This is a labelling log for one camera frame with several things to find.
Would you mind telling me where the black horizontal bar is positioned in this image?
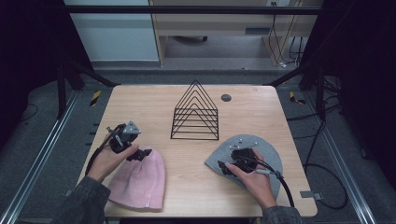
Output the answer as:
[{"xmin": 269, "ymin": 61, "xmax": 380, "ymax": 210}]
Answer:
[{"xmin": 64, "ymin": 5, "xmax": 323, "ymax": 16}]

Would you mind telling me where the white cabinet panel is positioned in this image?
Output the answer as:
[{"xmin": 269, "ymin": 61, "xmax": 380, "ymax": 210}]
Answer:
[{"xmin": 63, "ymin": 0, "xmax": 160, "ymax": 63}]

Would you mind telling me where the person's right hand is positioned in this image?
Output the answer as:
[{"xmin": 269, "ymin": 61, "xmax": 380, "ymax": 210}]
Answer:
[{"xmin": 224, "ymin": 148, "xmax": 278, "ymax": 210}]

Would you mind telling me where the grey metal bracket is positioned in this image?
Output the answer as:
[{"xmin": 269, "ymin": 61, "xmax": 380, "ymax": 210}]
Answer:
[{"xmin": 300, "ymin": 190, "xmax": 323, "ymax": 201}]

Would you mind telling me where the pink knit beanie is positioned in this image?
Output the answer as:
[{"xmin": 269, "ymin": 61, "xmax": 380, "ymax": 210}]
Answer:
[{"xmin": 106, "ymin": 147, "xmax": 166, "ymax": 210}]

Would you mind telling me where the black looped floor cable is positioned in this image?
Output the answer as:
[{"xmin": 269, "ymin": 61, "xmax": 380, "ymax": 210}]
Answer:
[{"xmin": 302, "ymin": 119, "xmax": 349, "ymax": 211}]

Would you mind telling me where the grey knit beanie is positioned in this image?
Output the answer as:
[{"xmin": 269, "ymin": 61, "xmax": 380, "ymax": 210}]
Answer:
[{"xmin": 204, "ymin": 133, "xmax": 284, "ymax": 200}]

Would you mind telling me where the aluminium floor rail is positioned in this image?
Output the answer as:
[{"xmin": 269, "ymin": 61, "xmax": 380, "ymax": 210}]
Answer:
[
  {"xmin": 303, "ymin": 91, "xmax": 378, "ymax": 224},
  {"xmin": 0, "ymin": 90, "xmax": 81, "ymax": 224}
]

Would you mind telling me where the yellow cable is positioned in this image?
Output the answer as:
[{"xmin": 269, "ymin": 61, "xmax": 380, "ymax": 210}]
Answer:
[{"xmin": 268, "ymin": 0, "xmax": 304, "ymax": 65}]

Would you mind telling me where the left hand-held gripper cable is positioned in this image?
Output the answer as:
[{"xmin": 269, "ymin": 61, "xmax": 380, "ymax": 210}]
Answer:
[{"xmin": 85, "ymin": 125, "xmax": 121, "ymax": 175}]

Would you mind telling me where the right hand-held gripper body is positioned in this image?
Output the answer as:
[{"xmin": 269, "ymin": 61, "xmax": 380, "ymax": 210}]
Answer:
[{"xmin": 228, "ymin": 141, "xmax": 260, "ymax": 174}]

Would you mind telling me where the black metal stand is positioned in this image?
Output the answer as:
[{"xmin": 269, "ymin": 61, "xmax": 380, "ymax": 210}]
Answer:
[
  {"xmin": 264, "ymin": 60, "xmax": 327, "ymax": 121},
  {"xmin": 56, "ymin": 57, "xmax": 121, "ymax": 119}
]

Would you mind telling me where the person's left hand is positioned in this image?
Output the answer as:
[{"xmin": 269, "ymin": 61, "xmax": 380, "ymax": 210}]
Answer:
[{"xmin": 87, "ymin": 143, "xmax": 140, "ymax": 183}]

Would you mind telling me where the yellow black striped tape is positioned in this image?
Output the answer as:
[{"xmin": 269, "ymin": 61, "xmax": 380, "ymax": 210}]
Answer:
[
  {"xmin": 289, "ymin": 91, "xmax": 306, "ymax": 105},
  {"xmin": 90, "ymin": 90, "xmax": 103, "ymax": 107}
]

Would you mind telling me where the dark curtain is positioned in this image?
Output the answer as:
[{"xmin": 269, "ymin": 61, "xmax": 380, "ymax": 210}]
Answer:
[
  {"xmin": 299, "ymin": 0, "xmax": 396, "ymax": 189},
  {"xmin": 0, "ymin": 0, "xmax": 94, "ymax": 148}
]

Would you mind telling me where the hand-held gripper cable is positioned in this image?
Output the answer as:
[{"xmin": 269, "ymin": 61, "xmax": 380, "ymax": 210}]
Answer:
[
  {"xmin": 85, "ymin": 125, "xmax": 121, "ymax": 175},
  {"xmin": 246, "ymin": 155, "xmax": 295, "ymax": 208}
]

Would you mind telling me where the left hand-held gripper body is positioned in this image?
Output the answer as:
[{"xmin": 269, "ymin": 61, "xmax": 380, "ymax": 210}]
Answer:
[{"xmin": 106, "ymin": 120, "xmax": 143, "ymax": 154}]

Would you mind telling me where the black wire triangle rack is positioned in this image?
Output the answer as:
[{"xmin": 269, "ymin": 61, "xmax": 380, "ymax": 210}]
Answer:
[{"xmin": 170, "ymin": 79, "xmax": 220, "ymax": 141}]

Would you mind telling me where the right hand-held gripper cable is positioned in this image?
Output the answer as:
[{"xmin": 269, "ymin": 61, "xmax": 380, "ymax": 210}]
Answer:
[{"xmin": 246, "ymin": 155, "xmax": 295, "ymax": 208}]

